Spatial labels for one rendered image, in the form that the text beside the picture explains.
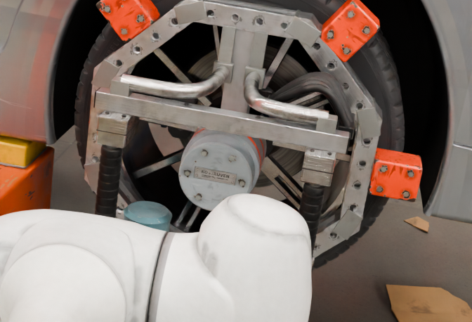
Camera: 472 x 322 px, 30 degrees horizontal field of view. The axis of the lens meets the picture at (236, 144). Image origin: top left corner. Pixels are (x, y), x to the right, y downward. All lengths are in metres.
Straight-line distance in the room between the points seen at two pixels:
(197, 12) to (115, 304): 0.95
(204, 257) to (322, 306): 2.22
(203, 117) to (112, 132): 0.15
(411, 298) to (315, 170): 1.70
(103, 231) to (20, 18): 1.12
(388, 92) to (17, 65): 0.74
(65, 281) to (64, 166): 3.05
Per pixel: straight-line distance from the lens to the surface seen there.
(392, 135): 1.71
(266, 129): 1.43
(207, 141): 1.50
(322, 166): 1.41
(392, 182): 1.65
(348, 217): 1.67
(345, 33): 1.57
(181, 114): 1.44
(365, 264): 3.27
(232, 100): 1.62
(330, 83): 1.49
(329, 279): 3.11
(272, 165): 1.76
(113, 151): 1.46
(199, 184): 1.53
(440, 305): 3.09
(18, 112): 1.87
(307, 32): 1.57
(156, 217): 1.60
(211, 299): 0.71
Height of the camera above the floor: 1.42
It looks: 20 degrees down
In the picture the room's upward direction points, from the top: 9 degrees clockwise
